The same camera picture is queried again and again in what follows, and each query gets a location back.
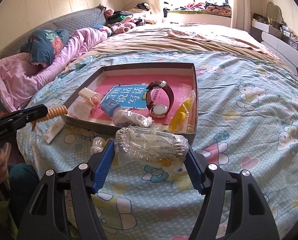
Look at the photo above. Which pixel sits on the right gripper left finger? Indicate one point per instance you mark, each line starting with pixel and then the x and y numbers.
pixel 46 216

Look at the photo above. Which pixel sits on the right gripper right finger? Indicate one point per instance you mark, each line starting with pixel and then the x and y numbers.
pixel 249 217

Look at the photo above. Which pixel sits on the cream hair claw clip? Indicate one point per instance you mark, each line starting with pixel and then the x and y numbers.
pixel 90 96

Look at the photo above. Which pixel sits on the dark jewelry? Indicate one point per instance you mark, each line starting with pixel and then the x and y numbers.
pixel 123 117

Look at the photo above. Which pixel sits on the person's left hand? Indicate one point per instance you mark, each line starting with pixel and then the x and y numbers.
pixel 4 174

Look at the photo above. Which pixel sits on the pink quilt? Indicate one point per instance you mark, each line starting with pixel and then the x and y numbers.
pixel 20 79

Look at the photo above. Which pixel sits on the earring card white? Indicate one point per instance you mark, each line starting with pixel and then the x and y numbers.
pixel 81 110

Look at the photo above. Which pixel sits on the teal floral pillow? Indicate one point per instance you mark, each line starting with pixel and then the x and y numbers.
pixel 44 45

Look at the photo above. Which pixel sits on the pearl hair clip pair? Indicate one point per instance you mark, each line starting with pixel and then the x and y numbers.
pixel 98 144

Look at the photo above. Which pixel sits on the hello kitty blue bedsheet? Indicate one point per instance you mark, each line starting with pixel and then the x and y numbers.
pixel 247 119

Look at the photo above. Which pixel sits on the small blue box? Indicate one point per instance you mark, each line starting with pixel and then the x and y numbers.
pixel 109 106

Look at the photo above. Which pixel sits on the yellow item in plastic bag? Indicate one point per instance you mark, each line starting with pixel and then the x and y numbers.
pixel 180 119

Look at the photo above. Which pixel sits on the grey quilted headboard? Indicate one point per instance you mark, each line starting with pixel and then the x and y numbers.
pixel 71 22

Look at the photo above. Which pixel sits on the dark cardboard box tray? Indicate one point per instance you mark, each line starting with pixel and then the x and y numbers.
pixel 101 122

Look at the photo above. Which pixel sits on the pink book blue label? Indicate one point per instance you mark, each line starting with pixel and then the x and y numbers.
pixel 130 91

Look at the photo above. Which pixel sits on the clothes pile at bedhead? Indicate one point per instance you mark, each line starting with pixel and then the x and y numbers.
pixel 120 21

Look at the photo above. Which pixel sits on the tan brown blanket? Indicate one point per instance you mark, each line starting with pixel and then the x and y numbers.
pixel 156 38

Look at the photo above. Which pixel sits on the grey white dresser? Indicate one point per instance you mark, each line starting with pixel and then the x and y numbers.
pixel 272 39

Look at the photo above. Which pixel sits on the pink floral blanket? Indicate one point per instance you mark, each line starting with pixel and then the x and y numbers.
pixel 216 33

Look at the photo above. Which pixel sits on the vanity mirror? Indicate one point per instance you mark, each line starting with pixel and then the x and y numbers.
pixel 273 13

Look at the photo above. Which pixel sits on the clothes pile on windowsill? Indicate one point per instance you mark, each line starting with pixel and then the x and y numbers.
pixel 222 9

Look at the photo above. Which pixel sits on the brown strap wristwatch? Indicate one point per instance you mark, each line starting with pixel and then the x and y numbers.
pixel 159 99

